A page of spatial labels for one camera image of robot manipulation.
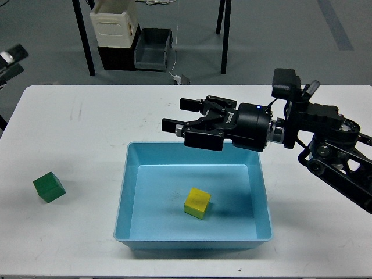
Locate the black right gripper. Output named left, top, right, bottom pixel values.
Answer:
left=161, top=95, right=272, bottom=152

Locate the yellow wooden block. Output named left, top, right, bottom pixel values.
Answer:
left=184, top=187, right=211, bottom=220

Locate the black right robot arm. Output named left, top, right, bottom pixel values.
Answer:
left=161, top=96, right=371, bottom=213

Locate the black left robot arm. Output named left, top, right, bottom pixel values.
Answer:
left=1, top=44, right=28, bottom=89

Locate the blue plastic box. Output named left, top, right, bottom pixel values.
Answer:
left=114, top=142, right=273, bottom=249

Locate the black storage box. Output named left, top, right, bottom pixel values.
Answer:
left=98, top=25, right=141, bottom=71

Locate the white power adapter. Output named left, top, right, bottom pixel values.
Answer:
left=173, top=74, right=182, bottom=85

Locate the grey plastic bin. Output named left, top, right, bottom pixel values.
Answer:
left=134, top=28, right=173, bottom=71

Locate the black right table leg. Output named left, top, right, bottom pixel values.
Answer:
left=216, top=0, right=232, bottom=74

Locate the black table leg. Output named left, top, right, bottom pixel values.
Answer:
left=72, top=0, right=95, bottom=76
left=216, top=0, right=232, bottom=74

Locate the cream plastic crate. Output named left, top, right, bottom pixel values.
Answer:
left=90, top=0, right=139, bottom=48

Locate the green wooden block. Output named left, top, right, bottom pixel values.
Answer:
left=33, top=171, right=66, bottom=203

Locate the black left table leg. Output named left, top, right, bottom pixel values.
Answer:
left=72, top=0, right=95, bottom=76

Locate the white hanging cable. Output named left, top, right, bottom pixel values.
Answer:
left=169, top=0, right=180, bottom=77

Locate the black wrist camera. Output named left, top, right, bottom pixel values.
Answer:
left=271, top=68, right=301, bottom=101

